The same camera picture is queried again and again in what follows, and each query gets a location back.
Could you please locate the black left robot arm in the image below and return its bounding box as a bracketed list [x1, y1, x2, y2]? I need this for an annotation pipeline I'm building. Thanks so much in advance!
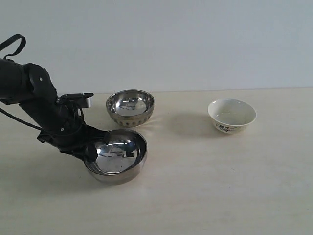
[0, 59, 110, 162]

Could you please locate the large plain steel bowl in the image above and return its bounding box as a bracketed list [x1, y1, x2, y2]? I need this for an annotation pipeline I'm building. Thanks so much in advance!
[84, 129, 148, 185]

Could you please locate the white floral ceramic bowl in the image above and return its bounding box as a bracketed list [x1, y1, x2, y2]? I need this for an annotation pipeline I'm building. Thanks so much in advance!
[207, 98, 257, 134]

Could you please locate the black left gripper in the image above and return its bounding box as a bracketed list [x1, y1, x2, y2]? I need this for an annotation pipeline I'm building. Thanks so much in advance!
[37, 102, 110, 162]

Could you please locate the patterned steel bowl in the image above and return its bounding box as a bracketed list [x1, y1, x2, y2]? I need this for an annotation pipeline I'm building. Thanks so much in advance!
[106, 89, 155, 128]

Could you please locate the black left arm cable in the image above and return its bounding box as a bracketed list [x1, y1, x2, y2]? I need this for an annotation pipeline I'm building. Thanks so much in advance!
[0, 34, 84, 134]

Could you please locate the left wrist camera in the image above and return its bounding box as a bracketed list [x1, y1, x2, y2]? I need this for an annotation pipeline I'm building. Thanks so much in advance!
[57, 93, 94, 109]

